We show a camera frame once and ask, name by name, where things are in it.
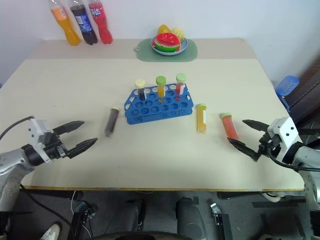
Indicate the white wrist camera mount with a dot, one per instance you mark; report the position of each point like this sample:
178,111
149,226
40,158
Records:
283,132
37,130

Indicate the yellow toy pepper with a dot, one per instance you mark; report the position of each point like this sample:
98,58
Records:
163,29

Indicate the dark rounded shape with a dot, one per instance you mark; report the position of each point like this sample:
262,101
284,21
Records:
190,217

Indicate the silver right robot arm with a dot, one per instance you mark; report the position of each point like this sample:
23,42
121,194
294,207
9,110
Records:
308,160

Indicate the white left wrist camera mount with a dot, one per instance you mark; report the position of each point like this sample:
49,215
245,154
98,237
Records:
37,130

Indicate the red soda bottle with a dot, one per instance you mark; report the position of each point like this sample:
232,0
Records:
102,25

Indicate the dark liquid tube yellow cap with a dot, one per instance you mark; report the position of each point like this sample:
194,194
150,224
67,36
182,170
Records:
141,91

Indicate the green cutting mat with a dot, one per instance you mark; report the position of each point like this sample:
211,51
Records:
145,53

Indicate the red liquid tube green cap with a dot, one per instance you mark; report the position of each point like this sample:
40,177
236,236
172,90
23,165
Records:
180,85

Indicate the orange liquid tube green cap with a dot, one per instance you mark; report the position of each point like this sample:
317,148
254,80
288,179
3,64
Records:
161,87

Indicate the pale yellow toy fruit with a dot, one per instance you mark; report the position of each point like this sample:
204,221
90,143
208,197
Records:
178,33

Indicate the black floor stand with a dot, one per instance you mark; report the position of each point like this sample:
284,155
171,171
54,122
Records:
221,222
80,222

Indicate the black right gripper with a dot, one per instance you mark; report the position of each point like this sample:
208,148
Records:
266,147

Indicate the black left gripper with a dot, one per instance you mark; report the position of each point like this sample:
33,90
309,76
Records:
57,148

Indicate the cola bottle blue label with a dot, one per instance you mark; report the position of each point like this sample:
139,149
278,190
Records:
86,27

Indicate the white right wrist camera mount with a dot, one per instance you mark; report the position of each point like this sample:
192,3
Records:
283,132

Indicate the toy watermelon slice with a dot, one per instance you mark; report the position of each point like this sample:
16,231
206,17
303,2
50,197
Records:
166,42

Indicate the white shoe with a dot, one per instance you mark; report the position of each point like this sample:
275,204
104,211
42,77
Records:
51,231

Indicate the blue plate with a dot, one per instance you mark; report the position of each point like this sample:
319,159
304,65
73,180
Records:
183,46

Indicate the dark brown tube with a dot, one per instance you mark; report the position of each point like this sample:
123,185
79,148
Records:
112,122

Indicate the blue ribbed plastic stack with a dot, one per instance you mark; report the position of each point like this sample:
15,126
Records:
287,85

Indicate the orange-red tube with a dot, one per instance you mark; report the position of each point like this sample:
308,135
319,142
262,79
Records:
230,127

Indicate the dark brown cabinet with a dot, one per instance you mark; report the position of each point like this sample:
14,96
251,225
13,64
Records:
307,95

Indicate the orange soda bottle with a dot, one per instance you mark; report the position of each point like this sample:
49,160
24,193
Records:
68,30

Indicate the blue test tube rack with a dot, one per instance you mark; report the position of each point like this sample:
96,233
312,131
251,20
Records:
155,112

